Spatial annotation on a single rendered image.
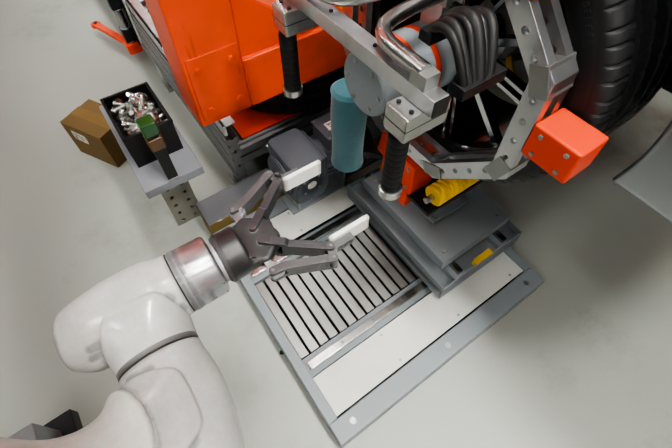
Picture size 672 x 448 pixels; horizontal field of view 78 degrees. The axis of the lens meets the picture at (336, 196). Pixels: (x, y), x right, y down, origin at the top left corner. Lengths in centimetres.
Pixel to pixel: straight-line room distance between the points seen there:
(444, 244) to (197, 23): 92
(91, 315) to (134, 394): 12
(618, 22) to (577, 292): 112
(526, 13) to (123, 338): 69
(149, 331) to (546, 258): 143
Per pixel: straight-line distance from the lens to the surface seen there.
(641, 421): 164
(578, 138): 77
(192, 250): 59
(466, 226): 141
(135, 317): 57
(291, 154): 129
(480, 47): 65
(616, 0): 75
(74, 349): 60
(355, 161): 111
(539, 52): 71
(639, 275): 186
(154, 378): 54
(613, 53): 77
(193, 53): 113
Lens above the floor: 136
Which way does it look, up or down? 53 degrees down
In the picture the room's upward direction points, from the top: straight up
